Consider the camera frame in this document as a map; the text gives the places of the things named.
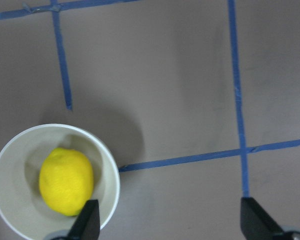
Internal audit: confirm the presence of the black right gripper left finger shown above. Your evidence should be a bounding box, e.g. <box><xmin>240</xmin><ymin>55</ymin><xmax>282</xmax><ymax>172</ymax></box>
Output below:
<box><xmin>67</xmin><ymin>199</ymin><xmax>101</xmax><ymax>240</ymax></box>

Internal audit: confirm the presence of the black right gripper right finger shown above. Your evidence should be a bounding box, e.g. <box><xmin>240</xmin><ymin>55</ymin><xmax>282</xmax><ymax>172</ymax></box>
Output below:
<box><xmin>240</xmin><ymin>197</ymin><xmax>285</xmax><ymax>240</ymax></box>

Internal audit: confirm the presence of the yellow lemon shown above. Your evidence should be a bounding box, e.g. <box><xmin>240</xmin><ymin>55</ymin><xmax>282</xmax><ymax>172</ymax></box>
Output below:
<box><xmin>38</xmin><ymin>147</ymin><xmax>94</xmax><ymax>217</ymax></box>

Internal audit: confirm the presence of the cream ceramic bowl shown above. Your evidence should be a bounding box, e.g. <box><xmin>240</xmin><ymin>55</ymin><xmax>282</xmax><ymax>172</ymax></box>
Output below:
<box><xmin>0</xmin><ymin>123</ymin><xmax>120</xmax><ymax>240</ymax></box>

